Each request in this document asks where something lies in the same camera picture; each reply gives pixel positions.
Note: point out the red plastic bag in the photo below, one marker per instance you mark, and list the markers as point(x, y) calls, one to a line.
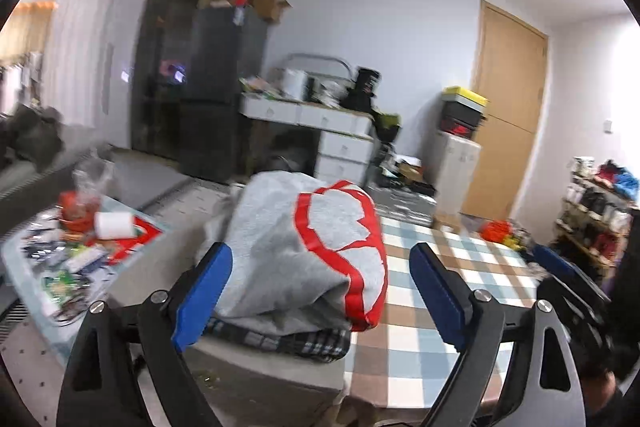
point(495, 231)

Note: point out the white tissue roll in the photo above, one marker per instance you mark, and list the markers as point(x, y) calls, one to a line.
point(115, 225)

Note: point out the dark sofa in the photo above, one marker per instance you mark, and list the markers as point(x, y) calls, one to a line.
point(30, 137)

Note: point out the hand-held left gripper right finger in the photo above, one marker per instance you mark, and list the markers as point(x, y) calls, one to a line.
point(440, 297)

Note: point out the white upright suitcase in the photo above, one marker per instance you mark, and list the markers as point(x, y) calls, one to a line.
point(455, 172)

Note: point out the beige curtain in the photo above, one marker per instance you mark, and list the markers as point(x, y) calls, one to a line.
point(25, 32)

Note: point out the person's right forearm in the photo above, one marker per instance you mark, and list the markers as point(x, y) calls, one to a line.
point(600, 402)

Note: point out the black wrapped flower bouquet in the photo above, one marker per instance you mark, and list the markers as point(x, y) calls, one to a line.
point(387, 124)

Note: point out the wooden shoe rack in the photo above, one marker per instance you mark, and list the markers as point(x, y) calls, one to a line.
point(590, 249)

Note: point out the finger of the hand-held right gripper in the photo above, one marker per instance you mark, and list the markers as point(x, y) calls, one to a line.
point(552, 259)
point(575, 314)

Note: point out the dark refrigerator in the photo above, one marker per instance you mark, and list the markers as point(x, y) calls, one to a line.
point(220, 97)

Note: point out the red white printed card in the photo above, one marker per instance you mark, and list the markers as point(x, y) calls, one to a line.
point(145, 234)

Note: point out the rows of assorted shoes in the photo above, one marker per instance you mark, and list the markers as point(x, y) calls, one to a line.
point(615, 177)

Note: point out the yellow lid shoe box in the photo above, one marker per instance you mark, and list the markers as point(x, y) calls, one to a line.
point(465, 94)

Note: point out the grey printed hoodie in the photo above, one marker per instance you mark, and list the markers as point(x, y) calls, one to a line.
point(280, 247)

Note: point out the wooden door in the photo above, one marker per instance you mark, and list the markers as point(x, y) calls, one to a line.
point(505, 107)

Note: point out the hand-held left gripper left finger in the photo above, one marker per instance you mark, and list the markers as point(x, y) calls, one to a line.
point(202, 297)

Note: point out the black shoe box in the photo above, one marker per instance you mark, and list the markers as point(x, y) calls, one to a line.
point(460, 119)

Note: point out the scattered pile of shoes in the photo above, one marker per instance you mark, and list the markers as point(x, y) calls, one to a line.
point(520, 239)

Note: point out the checkered bed sheet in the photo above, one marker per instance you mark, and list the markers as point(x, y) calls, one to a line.
point(500, 272)

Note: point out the pale blue coffee table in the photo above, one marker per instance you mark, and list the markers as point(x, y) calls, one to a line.
point(20, 257)

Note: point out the black labelled box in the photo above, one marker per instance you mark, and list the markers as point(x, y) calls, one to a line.
point(365, 82)

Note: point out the black bag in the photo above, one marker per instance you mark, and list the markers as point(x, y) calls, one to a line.
point(290, 157)

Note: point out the dark glass cabinet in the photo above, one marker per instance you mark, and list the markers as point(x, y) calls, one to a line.
point(160, 57)

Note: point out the dark plaid shirt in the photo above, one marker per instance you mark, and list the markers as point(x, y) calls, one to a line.
point(300, 342)

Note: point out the grey curved metal frame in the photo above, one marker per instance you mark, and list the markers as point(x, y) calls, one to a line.
point(320, 57)

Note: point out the white electric kettle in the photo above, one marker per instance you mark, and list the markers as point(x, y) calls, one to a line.
point(295, 84)

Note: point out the clear plastic bag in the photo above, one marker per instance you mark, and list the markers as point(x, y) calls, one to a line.
point(95, 177)

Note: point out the open cardboard box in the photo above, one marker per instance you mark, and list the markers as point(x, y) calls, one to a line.
point(267, 7)

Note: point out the brown cardboard box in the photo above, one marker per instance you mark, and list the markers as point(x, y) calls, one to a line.
point(410, 174)

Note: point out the white desk with drawers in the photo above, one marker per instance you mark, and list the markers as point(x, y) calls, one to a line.
point(340, 152)

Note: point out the red snack container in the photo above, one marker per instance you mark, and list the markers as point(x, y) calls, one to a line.
point(77, 214)

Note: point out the white light switch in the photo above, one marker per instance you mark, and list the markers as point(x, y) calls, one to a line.
point(607, 127)

